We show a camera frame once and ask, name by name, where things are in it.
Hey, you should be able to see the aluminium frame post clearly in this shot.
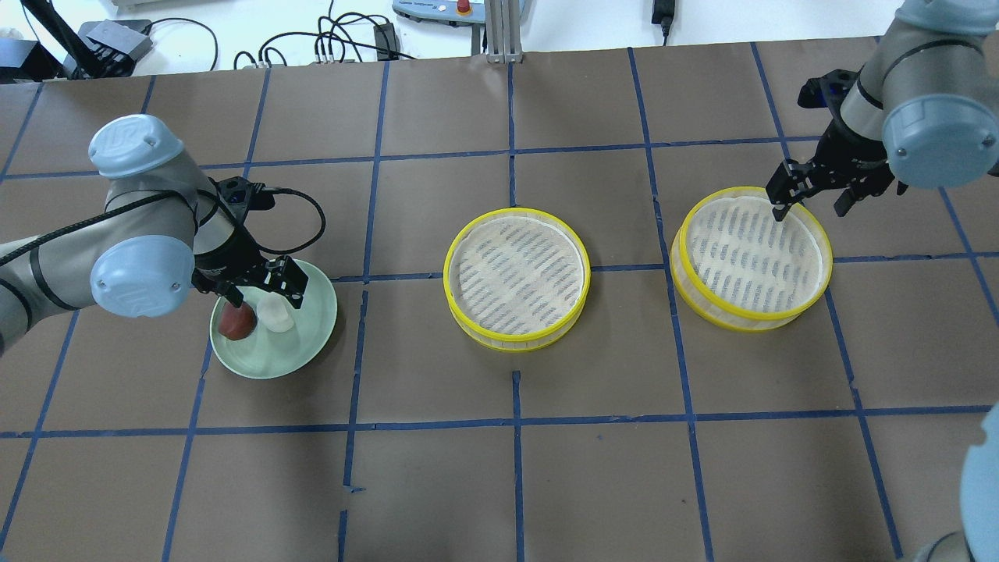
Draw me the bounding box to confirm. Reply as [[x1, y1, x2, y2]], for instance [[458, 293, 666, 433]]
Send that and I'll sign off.
[[484, 0, 524, 64]]

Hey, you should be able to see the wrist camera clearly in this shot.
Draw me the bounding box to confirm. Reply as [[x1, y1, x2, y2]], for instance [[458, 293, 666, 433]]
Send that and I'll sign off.
[[797, 69, 859, 109], [214, 176, 276, 212]]

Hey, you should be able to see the teach pendant with red button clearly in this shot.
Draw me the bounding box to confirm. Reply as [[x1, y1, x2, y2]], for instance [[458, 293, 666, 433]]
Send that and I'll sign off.
[[392, 1, 486, 27]]

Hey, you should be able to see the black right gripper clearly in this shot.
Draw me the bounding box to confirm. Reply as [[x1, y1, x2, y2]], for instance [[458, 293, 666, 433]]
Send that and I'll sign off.
[[765, 119, 895, 222]]

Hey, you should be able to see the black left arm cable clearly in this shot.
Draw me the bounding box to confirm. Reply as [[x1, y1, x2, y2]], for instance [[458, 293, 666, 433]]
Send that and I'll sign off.
[[250, 187, 327, 257]]

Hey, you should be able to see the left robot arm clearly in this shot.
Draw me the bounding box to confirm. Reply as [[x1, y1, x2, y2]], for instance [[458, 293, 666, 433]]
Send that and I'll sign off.
[[1, 114, 309, 351]]

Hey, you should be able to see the black camera stand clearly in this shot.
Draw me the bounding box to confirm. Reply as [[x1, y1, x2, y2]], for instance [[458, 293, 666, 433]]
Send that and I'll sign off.
[[1, 1, 153, 84]]

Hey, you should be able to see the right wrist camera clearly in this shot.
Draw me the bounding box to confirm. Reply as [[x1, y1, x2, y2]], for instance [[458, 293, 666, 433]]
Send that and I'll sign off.
[[797, 69, 859, 109]]

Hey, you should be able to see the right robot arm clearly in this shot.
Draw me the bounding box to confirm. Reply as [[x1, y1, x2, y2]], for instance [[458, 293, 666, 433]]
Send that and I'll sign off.
[[765, 1, 998, 221]]

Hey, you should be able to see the bundle of black cables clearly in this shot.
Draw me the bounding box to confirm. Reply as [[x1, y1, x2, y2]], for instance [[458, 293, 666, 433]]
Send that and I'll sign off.
[[233, 0, 418, 69]]

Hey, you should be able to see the black power adapter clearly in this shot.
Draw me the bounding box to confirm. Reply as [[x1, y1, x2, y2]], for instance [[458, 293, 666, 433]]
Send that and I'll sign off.
[[372, 23, 402, 60]]

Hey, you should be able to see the white bun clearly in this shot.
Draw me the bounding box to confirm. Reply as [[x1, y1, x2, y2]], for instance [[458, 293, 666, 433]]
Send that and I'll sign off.
[[254, 293, 296, 333]]

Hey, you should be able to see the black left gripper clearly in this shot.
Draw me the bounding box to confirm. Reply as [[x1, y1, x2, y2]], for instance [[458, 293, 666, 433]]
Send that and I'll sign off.
[[190, 226, 309, 308]]

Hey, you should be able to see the yellow bamboo steamer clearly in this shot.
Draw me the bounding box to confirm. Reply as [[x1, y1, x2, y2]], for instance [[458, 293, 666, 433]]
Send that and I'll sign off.
[[443, 207, 592, 353], [670, 186, 834, 333]]

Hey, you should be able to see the red-brown bun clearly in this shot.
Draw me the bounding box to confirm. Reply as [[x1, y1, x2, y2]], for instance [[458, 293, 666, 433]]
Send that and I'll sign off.
[[217, 301, 258, 341]]

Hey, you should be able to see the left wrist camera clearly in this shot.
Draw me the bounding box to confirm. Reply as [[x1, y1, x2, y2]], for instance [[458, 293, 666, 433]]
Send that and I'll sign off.
[[214, 176, 276, 212]]

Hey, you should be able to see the light green plate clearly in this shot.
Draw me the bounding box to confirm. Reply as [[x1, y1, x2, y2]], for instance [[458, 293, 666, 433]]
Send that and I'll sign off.
[[209, 259, 338, 379]]

